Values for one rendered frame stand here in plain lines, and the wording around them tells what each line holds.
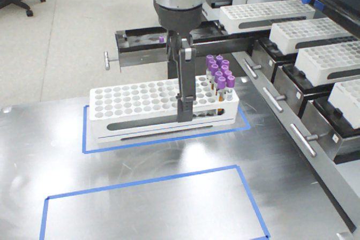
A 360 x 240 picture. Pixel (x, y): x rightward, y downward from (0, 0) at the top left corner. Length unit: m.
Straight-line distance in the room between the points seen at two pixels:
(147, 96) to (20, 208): 0.30
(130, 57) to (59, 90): 1.33
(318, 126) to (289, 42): 0.26
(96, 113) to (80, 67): 1.81
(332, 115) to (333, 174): 0.13
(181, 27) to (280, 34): 0.48
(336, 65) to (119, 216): 0.62
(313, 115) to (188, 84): 0.37
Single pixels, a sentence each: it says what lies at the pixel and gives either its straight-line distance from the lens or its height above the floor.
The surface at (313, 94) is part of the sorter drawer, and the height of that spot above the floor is 0.81.
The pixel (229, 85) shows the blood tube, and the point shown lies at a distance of 0.60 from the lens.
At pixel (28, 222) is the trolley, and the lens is 0.57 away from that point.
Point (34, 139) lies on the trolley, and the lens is 0.69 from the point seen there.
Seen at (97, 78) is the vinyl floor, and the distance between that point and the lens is 2.25.
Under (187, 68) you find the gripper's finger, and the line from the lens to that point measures 0.52.
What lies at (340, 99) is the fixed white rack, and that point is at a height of 0.84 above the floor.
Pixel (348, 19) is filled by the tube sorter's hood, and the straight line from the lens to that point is 0.77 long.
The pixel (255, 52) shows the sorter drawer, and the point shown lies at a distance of 1.01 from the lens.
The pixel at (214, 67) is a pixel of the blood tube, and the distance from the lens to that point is 0.62.
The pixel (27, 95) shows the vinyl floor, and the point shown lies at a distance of 2.26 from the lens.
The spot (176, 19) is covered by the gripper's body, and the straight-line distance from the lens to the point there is 0.51.
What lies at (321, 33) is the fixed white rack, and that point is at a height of 0.86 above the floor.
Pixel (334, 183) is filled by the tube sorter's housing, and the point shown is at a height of 0.70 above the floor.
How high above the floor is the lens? 1.28
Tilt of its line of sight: 41 degrees down
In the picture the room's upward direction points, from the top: straight up
